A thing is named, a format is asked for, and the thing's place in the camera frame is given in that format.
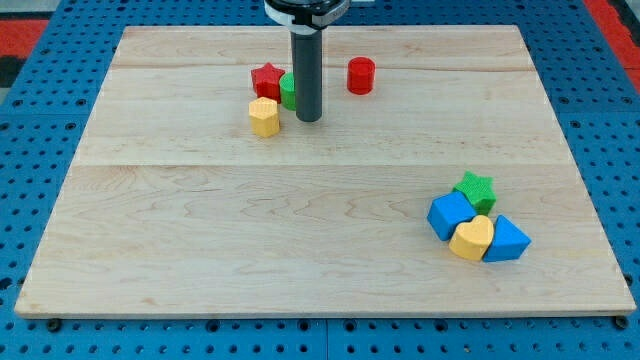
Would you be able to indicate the red star block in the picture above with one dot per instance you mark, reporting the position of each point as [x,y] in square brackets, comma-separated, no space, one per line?
[266,81]

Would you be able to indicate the red circle block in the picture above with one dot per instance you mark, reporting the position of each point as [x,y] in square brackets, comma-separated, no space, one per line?
[361,75]

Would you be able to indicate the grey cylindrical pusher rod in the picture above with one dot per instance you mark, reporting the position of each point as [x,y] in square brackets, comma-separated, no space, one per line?
[307,70]

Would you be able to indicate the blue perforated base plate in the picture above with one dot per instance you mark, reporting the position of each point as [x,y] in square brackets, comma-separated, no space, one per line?
[47,108]

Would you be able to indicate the blue triangle block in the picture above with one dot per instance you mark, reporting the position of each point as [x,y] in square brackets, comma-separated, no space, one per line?
[509,241]

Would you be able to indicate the blue cube block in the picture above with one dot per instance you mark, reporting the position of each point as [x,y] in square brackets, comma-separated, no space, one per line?
[447,211]

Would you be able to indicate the green circle block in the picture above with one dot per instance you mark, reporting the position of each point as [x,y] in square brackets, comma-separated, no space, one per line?
[287,91]

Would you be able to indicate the green star block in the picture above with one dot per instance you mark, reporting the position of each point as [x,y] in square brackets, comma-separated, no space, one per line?
[478,190]

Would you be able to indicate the yellow heart block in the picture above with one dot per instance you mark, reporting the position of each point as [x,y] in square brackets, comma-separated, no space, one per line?
[472,239]

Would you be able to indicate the wooden board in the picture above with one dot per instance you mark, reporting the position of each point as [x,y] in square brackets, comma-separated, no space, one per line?
[173,209]

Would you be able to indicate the yellow hexagon block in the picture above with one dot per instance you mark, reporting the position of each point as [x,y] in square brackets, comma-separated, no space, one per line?
[264,117]

